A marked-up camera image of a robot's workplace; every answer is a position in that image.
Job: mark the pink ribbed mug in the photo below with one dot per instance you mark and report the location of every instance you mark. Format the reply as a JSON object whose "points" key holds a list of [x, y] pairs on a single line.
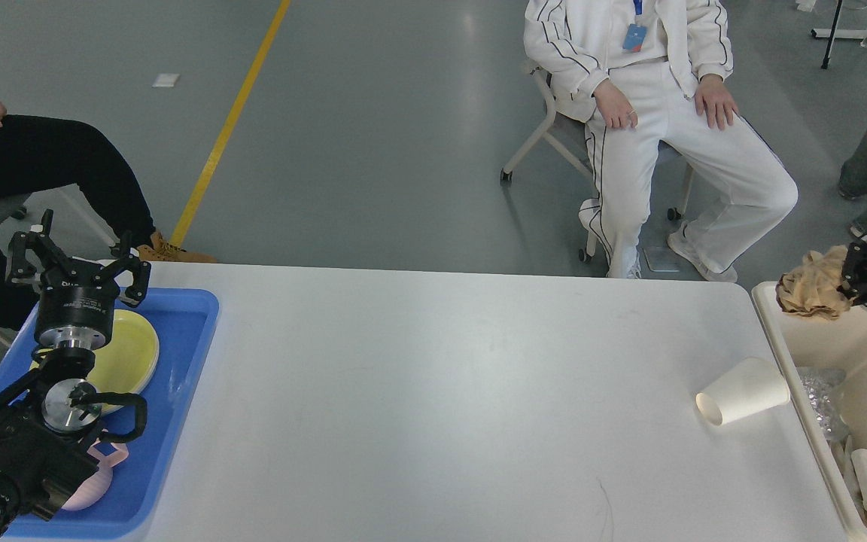
{"points": [[96, 486]]}

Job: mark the person in black trousers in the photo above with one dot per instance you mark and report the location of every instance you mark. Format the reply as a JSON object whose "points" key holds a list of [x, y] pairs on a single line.
{"points": [[40, 153]]}

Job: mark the white wheeled chair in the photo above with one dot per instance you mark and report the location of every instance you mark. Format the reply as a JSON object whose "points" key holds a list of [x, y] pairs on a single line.
{"points": [[566, 136]]}

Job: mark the clear floor plate right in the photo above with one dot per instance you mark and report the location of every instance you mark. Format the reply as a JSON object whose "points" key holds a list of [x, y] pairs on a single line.
{"points": [[662, 260]]}

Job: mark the white paper cup sideways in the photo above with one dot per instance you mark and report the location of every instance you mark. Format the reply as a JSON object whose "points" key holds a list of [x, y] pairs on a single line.
{"points": [[751, 387]]}

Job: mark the beige plastic bin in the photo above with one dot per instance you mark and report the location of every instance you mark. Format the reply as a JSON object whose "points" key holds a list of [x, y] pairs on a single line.
{"points": [[800, 342]]}

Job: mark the person in white tracksuit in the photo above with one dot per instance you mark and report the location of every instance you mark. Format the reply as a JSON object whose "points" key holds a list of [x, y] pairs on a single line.
{"points": [[639, 74]]}

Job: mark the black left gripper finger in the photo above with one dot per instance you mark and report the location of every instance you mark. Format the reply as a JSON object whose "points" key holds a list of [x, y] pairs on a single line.
{"points": [[34, 259], [125, 262]]}

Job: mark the silver foil bag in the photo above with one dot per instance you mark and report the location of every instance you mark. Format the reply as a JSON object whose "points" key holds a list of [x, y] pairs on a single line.
{"points": [[823, 386]]}

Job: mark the small brown paper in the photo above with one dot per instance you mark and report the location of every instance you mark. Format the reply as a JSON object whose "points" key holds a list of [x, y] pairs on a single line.
{"points": [[812, 290]]}

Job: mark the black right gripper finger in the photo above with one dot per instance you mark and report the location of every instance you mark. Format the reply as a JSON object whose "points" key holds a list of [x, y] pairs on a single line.
{"points": [[862, 263]]}

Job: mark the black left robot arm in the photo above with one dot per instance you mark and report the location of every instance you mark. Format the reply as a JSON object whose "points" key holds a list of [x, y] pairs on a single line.
{"points": [[51, 416]]}

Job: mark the yellow round plastic plate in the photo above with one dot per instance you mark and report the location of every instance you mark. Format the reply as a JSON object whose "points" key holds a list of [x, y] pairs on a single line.
{"points": [[124, 363]]}

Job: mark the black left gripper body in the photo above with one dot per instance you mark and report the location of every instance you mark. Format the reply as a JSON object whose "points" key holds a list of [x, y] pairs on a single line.
{"points": [[71, 315]]}

